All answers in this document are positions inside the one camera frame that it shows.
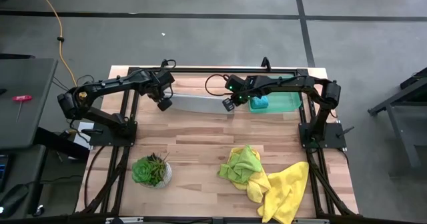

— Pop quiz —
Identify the teal microfiber towel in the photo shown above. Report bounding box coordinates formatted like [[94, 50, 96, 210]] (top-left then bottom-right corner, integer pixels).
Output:
[[250, 95, 270, 110]]

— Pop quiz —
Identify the grey microfiber towel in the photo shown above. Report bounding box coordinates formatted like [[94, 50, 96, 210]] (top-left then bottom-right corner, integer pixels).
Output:
[[166, 93, 234, 115]]

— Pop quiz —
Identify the lime green microfiber towel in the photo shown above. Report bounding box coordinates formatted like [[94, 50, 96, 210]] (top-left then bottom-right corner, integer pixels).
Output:
[[218, 145, 264, 186]]

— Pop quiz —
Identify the yellow microfiber towel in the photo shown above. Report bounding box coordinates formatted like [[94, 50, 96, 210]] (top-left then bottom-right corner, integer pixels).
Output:
[[256, 161, 310, 224], [228, 146, 272, 204]]

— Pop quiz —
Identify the translucent green plastic tray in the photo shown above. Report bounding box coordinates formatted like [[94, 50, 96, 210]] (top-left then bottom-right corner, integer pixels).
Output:
[[248, 75, 303, 114]]

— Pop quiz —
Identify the potted green succulent plant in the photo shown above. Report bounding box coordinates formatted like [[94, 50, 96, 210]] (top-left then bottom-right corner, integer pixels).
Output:
[[131, 152, 173, 188]]

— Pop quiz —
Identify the white power adapter box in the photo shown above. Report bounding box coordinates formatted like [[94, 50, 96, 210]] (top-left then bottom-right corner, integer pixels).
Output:
[[73, 122, 95, 150]]

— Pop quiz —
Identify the dark grey desk top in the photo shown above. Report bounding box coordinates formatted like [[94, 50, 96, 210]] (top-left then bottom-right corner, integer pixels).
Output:
[[0, 57, 58, 151]]

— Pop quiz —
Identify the black desk surface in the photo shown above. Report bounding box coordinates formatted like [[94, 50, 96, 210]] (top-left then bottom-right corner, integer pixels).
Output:
[[0, 143, 47, 218]]

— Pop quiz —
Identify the grey metal table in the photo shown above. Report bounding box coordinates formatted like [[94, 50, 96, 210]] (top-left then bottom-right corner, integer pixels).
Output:
[[368, 67, 427, 179]]

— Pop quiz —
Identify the black keyboard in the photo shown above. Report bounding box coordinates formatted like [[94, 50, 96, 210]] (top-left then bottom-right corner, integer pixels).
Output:
[[0, 154, 9, 192]]

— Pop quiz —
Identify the black computer mouse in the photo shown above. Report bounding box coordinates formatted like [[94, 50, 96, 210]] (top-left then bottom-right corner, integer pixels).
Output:
[[0, 183, 30, 218]]

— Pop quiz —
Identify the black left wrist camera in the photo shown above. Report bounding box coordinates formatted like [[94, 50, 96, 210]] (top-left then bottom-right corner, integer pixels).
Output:
[[156, 97, 173, 112]]

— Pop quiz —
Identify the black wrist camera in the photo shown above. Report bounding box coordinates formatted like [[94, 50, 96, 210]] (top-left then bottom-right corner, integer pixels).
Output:
[[222, 97, 236, 113], [156, 97, 173, 112]]

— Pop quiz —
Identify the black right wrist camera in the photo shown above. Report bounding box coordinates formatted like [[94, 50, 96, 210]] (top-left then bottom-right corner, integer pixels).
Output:
[[222, 97, 236, 113]]

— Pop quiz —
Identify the black left wrist camera cable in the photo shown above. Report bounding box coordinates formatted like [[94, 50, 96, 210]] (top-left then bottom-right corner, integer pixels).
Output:
[[159, 59, 177, 100]]

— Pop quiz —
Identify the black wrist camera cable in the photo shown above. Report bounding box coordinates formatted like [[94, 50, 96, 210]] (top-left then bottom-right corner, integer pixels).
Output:
[[159, 59, 177, 100], [204, 73, 234, 97]]

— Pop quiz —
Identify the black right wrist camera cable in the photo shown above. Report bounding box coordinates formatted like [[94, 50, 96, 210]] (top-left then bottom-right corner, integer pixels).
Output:
[[204, 73, 234, 97]]

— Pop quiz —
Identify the black aluminium table frame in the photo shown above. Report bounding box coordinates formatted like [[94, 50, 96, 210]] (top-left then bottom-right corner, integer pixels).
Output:
[[75, 65, 360, 218]]

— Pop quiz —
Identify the thin black floor cable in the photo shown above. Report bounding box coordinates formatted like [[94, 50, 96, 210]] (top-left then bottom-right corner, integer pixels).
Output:
[[51, 74, 97, 95]]

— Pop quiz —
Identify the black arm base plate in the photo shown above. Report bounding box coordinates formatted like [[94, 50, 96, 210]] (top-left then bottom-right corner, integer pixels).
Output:
[[89, 120, 138, 147], [298, 122, 348, 149]]

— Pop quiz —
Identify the yellow extension cable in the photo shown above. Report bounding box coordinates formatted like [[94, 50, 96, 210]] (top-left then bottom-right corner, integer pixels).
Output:
[[32, 0, 79, 88]]

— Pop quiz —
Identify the red handled hex key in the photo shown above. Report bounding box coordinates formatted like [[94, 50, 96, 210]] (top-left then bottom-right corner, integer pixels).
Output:
[[12, 95, 33, 122]]

